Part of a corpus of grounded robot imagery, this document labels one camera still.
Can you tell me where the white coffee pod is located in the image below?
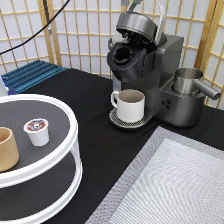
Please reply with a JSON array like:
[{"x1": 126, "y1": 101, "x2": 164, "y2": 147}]
[{"x1": 23, "y1": 118, "x2": 49, "y2": 147}]

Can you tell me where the grey pod coffee machine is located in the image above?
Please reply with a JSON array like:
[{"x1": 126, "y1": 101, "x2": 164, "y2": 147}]
[{"x1": 107, "y1": 0, "x2": 205, "y2": 129}]

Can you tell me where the white ceramic mug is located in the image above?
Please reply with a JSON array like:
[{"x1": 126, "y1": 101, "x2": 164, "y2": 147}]
[{"x1": 111, "y1": 89, "x2": 145, "y2": 123}]

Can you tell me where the steel milk frother jug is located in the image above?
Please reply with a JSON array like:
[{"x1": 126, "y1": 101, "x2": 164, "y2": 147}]
[{"x1": 173, "y1": 68, "x2": 221, "y2": 100}]

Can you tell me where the wooden shoji screen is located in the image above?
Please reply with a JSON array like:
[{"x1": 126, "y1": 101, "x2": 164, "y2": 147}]
[{"x1": 0, "y1": 0, "x2": 224, "y2": 110}]

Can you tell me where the white two-tier round shelf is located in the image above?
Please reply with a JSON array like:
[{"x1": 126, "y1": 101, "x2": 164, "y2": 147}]
[{"x1": 0, "y1": 94, "x2": 83, "y2": 224}]

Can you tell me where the grey woven placemat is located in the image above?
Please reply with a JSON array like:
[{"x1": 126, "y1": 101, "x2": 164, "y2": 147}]
[{"x1": 85, "y1": 127, "x2": 224, "y2": 224}]

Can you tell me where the tan cylindrical cup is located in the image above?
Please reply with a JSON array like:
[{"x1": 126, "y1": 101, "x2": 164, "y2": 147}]
[{"x1": 0, "y1": 127, "x2": 19, "y2": 172}]

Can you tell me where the black cable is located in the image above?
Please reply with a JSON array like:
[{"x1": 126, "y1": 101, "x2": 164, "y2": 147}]
[{"x1": 0, "y1": 0, "x2": 72, "y2": 56}]

